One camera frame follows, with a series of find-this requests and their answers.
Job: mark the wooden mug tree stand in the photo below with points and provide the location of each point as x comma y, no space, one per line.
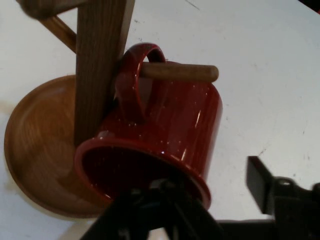
40,140

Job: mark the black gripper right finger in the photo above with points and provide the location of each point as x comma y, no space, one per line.
260,180

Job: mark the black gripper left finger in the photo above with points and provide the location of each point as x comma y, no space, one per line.
155,215

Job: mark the red speckled enamel mug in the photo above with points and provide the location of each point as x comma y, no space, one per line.
172,120

